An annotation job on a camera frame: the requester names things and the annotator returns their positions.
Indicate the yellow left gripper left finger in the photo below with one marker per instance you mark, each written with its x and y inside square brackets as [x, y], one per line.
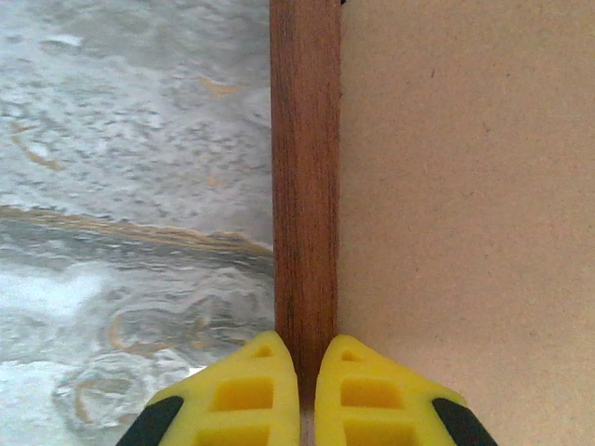
[241, 395]

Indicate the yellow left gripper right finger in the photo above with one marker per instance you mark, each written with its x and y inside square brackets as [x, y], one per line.
[372, 399]

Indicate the brown wooden picture frame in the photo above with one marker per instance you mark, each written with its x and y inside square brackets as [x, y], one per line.
[304, 186]

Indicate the brown fibreboard backing board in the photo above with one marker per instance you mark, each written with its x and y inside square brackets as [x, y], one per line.
[465, 186]

